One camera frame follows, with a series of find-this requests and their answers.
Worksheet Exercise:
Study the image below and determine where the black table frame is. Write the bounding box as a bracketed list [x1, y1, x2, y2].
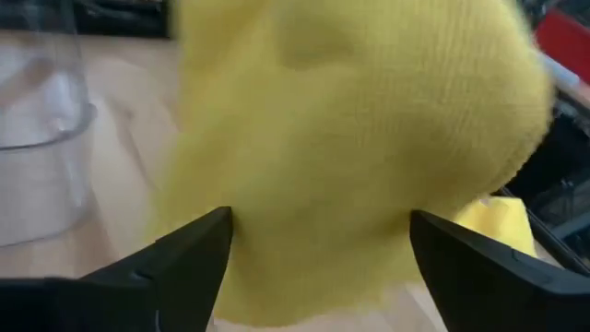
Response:
[0, 0, 172, 41]

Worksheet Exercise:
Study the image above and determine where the orange vacuum cleaner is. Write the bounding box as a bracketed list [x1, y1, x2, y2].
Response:
[534, 7, 590, 87]

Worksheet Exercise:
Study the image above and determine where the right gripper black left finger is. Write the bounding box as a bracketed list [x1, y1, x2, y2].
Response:
[0, 206, 234, 332]

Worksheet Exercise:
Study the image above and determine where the yellow microfiber towel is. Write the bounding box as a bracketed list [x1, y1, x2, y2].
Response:
[147, 0, 557, 328]

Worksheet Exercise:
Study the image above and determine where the wide clear plastic bin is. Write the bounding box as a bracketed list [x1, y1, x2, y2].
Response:
[0, 0, 99, 248]

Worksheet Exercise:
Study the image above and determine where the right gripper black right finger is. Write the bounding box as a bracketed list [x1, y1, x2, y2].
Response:
[408, 209, 590, 332]

